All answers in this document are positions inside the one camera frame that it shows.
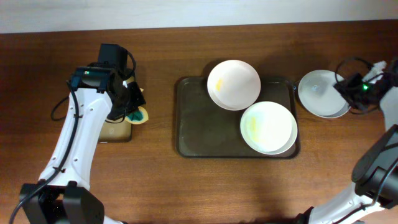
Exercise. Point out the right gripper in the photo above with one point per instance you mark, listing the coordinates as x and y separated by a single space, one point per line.
345 89

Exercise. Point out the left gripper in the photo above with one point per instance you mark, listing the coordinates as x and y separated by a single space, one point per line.
139 100

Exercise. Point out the green yellow sponge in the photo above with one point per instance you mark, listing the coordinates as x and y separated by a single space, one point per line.
138 117

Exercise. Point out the pale green plate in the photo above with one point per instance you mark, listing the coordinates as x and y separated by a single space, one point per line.
317 94

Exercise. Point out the cream white plate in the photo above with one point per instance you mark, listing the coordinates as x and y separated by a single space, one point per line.
268 128

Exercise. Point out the pink white plate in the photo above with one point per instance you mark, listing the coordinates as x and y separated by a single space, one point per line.
233 85

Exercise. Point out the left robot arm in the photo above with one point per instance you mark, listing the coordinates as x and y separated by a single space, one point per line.
105 91

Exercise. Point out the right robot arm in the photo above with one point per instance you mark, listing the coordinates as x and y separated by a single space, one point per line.
374 178

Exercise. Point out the black soapy water tray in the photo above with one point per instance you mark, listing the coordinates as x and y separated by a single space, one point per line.
119 130

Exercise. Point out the brown serving tray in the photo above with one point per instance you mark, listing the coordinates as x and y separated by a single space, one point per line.
205 130

